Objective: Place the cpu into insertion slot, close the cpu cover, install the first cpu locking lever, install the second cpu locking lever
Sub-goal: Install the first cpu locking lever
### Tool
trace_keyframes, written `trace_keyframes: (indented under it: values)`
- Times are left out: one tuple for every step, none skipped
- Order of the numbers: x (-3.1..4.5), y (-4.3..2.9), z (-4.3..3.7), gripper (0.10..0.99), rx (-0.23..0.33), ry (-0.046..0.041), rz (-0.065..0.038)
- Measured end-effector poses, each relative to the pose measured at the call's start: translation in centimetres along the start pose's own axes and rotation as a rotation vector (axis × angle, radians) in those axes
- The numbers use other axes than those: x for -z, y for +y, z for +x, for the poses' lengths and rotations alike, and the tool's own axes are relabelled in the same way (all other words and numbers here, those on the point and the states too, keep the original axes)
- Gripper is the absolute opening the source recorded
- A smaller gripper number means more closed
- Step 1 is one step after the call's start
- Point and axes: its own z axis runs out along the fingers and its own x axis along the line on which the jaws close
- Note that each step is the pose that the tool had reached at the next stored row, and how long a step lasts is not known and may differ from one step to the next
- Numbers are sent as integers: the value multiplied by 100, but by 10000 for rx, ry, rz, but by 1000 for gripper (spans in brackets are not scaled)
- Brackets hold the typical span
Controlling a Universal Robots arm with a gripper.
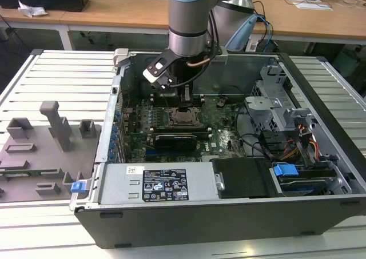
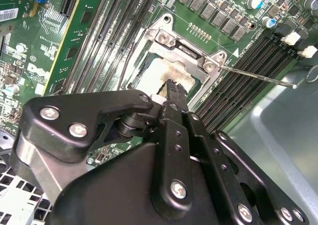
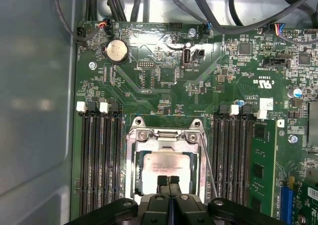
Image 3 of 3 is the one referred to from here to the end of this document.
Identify CPU with silver top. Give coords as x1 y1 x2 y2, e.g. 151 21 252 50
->
139 149 197 196

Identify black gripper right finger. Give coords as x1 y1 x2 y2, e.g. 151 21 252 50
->
169 175 286 225

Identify flat black cable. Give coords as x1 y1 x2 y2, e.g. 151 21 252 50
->
227 0 245 26
165 0 210 27

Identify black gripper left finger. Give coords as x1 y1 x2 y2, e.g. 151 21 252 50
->
63 175 170 225

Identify RAM slot with white clip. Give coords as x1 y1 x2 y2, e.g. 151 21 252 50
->
248 109 268 211
225 105 239 206
76 102 91 215
98 102 112 211

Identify metal wire locking lever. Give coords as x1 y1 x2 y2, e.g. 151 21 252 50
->
198 129 219 200

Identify grey chipset heatsink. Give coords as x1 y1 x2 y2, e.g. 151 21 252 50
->
307 101 318 146

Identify internal USB port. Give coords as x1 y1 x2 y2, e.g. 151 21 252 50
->
182 42 192 69

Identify black pin header connector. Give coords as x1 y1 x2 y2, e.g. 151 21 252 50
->
168 22 184 31

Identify green RAM stick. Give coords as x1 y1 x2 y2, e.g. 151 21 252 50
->
249 119 278 217

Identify green motherboard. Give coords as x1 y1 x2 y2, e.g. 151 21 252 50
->
69 20 318 225

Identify thick black cable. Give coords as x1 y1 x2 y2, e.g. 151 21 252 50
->
102 0 128 22
130 0 144 22
85 0 99 21

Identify CPU socket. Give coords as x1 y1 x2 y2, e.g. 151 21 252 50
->
125 116 208 203

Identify silver capacitor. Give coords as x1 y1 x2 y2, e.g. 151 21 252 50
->
288 87 303 99

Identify thin grey wire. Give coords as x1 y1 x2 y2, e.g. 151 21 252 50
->
51 0 86 43

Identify metal socket cover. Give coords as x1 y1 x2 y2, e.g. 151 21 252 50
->
133 129 203 198

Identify blue expansion slot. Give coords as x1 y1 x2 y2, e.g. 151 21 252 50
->
280 176 296 225

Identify PC case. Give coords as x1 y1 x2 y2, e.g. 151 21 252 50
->
0 0 318 225

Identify RAM slot with black clip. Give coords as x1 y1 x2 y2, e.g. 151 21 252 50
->
87 101 101 212
108 101 124 206
236 105 252 210
213 104 229 201

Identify round coin cell battery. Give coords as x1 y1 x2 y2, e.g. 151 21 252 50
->
105 39 129 65

